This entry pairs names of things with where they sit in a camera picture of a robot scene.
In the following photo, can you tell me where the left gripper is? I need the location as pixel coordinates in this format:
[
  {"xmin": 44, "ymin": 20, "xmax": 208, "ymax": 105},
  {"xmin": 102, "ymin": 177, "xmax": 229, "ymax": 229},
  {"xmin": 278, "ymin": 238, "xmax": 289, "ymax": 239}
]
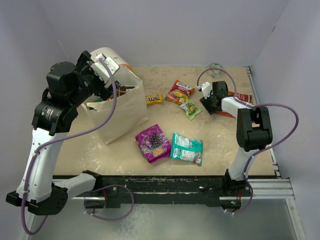
[{"xmin": 69, "ymin": 51, "xmax": 119, "ymax": 108}]

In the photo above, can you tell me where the green chips bag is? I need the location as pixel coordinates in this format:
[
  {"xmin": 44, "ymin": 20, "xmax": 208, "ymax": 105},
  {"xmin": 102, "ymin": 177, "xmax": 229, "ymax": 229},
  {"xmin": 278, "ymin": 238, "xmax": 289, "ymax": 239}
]
[{"xmin": 93, "ymin": 98, "xmax": 105, "ymax": 103}]

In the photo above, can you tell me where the brown chips bag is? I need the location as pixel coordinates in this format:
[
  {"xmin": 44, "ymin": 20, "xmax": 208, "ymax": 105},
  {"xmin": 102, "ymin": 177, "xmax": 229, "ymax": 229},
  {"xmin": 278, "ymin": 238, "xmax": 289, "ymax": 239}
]
[{"xmin": 107, "ymin": 85, "xmax": 135, "ymax": 101}]

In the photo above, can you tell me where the orange fox's fruits candy bag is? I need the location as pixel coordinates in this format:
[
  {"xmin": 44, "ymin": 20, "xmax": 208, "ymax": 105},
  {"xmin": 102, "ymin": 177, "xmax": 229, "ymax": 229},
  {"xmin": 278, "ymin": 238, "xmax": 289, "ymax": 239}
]
[{"xmin": 164, "ymin": 80, "xmax": 195, "ymax": 105}]

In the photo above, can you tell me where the red doritos bag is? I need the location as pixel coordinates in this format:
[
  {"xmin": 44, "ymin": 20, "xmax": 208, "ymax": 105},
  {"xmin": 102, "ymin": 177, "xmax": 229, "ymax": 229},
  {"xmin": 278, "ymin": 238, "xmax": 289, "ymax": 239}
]
[{"xmin": 216, "ymin": 93, "xmax": 255, "ymax": 118}]

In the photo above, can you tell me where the brown paper bag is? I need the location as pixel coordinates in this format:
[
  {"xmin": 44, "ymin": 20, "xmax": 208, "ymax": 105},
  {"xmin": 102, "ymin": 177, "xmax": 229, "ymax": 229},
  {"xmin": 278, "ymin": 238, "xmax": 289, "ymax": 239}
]
[{"xmin": 81, "ymin": 66, "xmax": 149, "ymax": 145}]

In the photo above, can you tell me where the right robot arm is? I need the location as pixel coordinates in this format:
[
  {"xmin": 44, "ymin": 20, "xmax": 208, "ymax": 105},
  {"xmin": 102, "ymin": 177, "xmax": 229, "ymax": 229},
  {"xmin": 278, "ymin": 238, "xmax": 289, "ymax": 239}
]
[{"xmin": 196, "ymin": 81, "xmax": 273, "ymax": 196}]

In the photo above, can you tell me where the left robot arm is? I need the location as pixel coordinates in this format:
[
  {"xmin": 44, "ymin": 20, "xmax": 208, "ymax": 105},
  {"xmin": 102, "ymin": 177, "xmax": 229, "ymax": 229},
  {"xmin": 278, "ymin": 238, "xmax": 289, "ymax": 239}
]
[{"xmin": 6, "ymin": 51, "xmax": 120, "ymax": 216}]

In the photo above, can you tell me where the teal fox's mint bag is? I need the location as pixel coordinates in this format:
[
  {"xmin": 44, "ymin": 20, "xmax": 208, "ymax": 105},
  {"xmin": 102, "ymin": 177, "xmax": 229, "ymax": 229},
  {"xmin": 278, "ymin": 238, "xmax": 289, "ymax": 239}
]
[{"xmin": 170, "ymin": 132, "xmax": 203, "ymax": 166}]

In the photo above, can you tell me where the purple candy bag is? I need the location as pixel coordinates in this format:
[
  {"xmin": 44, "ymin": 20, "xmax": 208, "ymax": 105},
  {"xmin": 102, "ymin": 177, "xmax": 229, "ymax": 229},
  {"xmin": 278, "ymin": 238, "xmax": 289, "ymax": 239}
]
[{"xmin": 135, "ymin": 124, "xmax": 172, "ymax": 164}]

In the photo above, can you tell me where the small green himalaya sachet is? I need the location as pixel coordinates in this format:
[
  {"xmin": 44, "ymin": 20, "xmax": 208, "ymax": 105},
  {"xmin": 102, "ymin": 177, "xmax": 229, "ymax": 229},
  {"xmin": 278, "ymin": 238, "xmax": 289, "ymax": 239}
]
[{"xmin": 179, "ymin": 99, "xmax": 202, "ymax": 121}]

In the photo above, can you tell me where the tape roll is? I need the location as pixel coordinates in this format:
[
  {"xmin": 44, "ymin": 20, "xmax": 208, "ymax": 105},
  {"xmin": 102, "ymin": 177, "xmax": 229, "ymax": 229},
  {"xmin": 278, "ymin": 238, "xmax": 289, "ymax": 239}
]
[{"xmin": 208, "ymin": 62, "xmax": 224, "ymax": 79}]

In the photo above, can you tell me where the white orange cylinder container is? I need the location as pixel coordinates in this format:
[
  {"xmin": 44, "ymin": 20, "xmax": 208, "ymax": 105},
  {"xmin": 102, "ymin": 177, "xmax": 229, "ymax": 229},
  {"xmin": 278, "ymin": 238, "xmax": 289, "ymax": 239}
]
[{"xmin": 90, "ymin": 47, "xmax": 134, "ymax": 73}]

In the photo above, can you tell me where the yellow m&m's packet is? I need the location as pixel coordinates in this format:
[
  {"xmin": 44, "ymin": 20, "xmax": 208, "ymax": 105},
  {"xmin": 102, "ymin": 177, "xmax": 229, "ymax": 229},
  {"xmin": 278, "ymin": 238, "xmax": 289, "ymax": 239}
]
[{"xmin": 145, "ymin": 93, "xmax": 163, "ymax": 105}]

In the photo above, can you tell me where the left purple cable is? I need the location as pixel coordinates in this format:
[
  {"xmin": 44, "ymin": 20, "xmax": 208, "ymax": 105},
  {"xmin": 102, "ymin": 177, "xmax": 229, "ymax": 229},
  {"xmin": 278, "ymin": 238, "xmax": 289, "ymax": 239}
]
[{"xmin": 20, "ymin": 57, "xmax": 135, "ymax": 236}]

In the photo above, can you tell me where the purple cable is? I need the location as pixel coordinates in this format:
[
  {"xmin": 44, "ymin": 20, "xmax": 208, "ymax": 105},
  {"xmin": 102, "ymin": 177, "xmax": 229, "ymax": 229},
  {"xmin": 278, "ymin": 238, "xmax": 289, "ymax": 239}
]
[
  {"xmin": 196, "ymin": 67, "xmax": 300, "ymax": 216},
  {"xmin": 20, "ymin": 57, "xmax": 135, "ymax": 236}
]

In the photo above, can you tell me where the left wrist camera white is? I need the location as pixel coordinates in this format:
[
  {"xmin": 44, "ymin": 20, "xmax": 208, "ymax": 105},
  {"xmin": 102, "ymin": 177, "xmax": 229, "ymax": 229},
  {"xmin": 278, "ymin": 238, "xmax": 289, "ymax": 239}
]
[{"xmin": 90, "ymin": 53, "xmax": 120, "ymax": 84}]

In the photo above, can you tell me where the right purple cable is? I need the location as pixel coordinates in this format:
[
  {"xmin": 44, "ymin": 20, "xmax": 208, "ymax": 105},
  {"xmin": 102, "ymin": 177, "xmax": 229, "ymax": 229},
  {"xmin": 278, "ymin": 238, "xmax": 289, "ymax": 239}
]
[{"xmin": 196, "ymin": 67, "xmax": 300, "ymax": 216}]

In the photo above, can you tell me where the black aluminium base frame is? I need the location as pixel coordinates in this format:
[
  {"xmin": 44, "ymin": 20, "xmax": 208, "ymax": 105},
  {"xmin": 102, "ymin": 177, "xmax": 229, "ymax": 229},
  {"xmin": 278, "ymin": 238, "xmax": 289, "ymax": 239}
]
[{"xmin": 28, "ymin": 65, "xmax": 300, "ymax": 211}]

